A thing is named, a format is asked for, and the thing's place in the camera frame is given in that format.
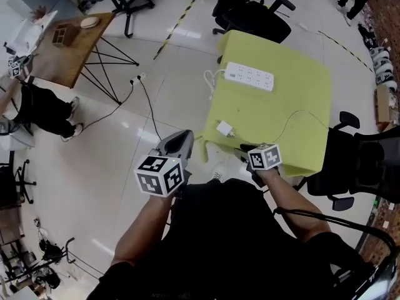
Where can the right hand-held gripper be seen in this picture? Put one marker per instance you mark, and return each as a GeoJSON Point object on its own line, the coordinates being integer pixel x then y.
{"type": "Point", "coordinates": [265, 157]}

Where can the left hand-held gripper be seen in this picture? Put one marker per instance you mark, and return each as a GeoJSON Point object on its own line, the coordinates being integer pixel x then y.
{"type": "Point", "coordinates": [159, 177]}

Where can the white power strip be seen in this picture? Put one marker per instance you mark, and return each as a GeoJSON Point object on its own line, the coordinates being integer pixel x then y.
{"type": "Point", "coordinates": [250, 77]}

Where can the person's right forearm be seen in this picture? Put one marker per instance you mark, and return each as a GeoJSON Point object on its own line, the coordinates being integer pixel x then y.
{"type": "Point", "coordinates": [290, 205]}

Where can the person's left forearm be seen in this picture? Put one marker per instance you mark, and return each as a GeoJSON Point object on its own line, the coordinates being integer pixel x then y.
{"type": "Point", "coordinates": [140, 230]}

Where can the small white extension socket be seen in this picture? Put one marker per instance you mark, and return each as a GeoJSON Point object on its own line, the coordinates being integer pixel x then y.
{"type": "Point", "coordinates": [137, 79]}

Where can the person's black clothed torso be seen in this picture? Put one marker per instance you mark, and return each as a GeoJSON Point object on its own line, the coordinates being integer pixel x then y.
{"type": "Point", "coordinates": [218, 245]}

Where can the wooden desk with black legs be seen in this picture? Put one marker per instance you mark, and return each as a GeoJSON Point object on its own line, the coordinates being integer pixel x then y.
{"type": "Point", "coordinates": [68, 58]}

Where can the cardboard box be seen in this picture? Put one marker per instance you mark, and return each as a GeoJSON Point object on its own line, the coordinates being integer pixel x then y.
{"type": "Point", "coordinates": [382, 105]}

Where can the beige oval object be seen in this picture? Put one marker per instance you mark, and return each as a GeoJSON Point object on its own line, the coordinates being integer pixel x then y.
{"type": "Point", "coordinates": [90, 22]}

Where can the wooden desk organizer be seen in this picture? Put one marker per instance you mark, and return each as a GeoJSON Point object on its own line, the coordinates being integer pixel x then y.
{"type": "Point", "coordinates": [65, 35]}

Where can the white black rounded device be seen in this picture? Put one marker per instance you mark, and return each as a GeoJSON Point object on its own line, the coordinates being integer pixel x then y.
{"type": "Point", "coordinates": [379, 53]}
{"type": "Point", "coordinates": [382, 63]}
{"type": "Point", "coordinates": [385, 75]}
{"type": "Point", "coordinates": [390, 84]}

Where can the white round stool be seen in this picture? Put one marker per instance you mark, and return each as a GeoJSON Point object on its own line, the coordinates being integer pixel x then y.
{"type": "Point", "coordinates": [18, 142]}

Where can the black gear pile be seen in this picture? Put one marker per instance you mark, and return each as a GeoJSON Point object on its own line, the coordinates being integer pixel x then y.
{"type": "Point", "coordinates": [368, 37]}

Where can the white foam box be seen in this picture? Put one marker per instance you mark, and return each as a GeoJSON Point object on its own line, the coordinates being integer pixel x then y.
{"type": "Point", "coordinates": [28, 34]}

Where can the dried flower bunch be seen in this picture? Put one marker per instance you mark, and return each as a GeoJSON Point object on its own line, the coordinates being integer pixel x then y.
{"type": "Point", "coordinates": [39, 13]}

